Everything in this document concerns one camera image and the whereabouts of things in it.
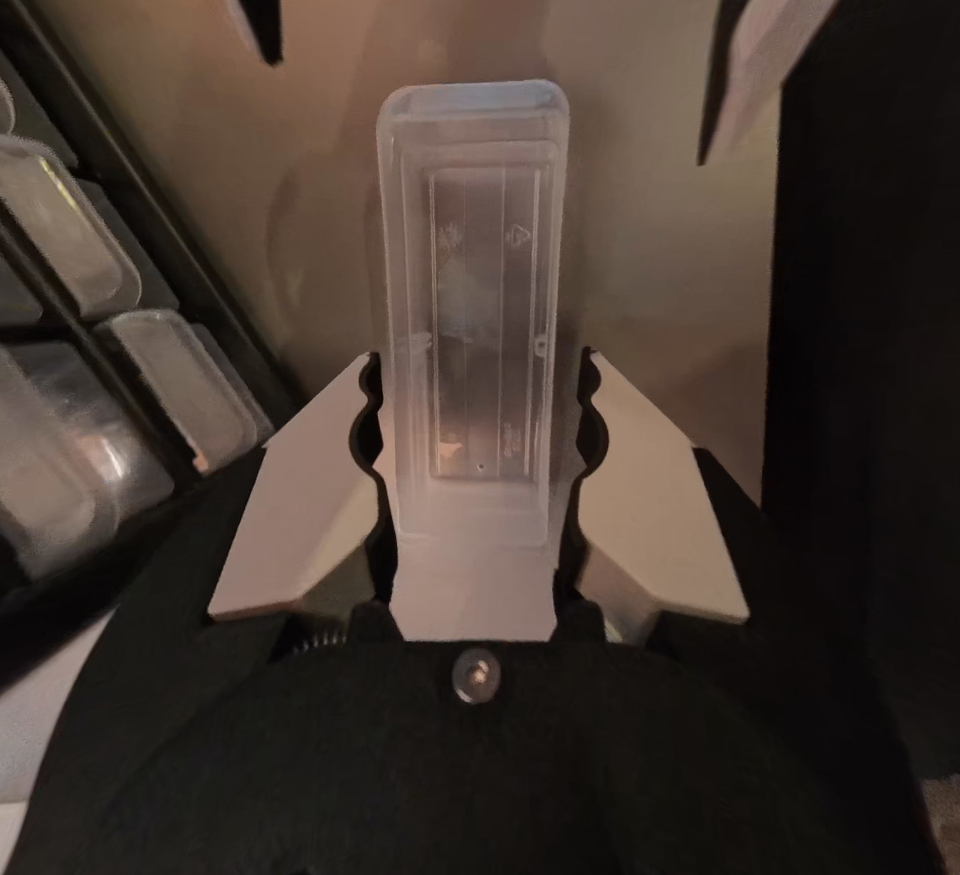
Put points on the rows of clear cabinet drawers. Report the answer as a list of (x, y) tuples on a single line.
[(67, 230)]

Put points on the black drawer cabinet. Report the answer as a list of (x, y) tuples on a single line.
[(180, 252)]

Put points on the clear plastic drawer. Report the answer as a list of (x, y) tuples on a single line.
[(480, 290)]

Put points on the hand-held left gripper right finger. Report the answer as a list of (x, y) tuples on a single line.
[(652, 515)]

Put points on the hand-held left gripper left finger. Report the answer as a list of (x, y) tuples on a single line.
[(300, 500)]

